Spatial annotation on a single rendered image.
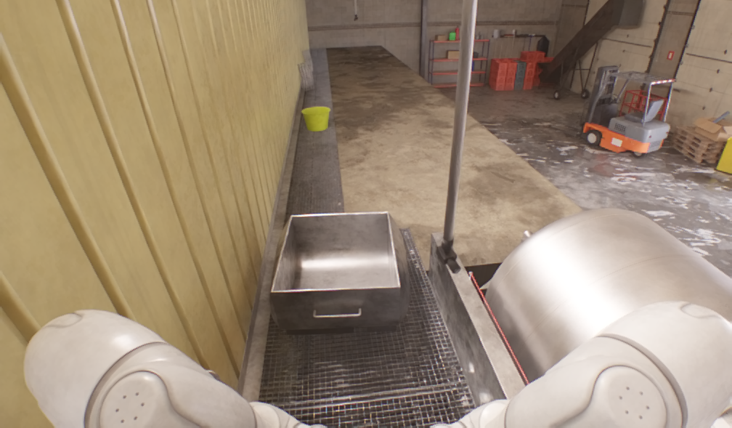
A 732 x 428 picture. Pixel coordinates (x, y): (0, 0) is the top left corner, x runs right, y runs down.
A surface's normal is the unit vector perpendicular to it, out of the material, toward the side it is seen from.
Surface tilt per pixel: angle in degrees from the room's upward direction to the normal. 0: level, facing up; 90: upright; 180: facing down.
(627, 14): 92
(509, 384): 1
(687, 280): 3
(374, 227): 90
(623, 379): 27
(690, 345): 17
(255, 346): 0
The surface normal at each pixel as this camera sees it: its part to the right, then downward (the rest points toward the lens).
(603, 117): 0.38, 0.35
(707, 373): 0.23, -0.38
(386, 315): 0.03, 0.50
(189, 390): 0.77, -0.63
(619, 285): -0.44, -0.75
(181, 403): 0.85, -0.41
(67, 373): -0.22, -0.48
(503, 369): -0.07, -0.85
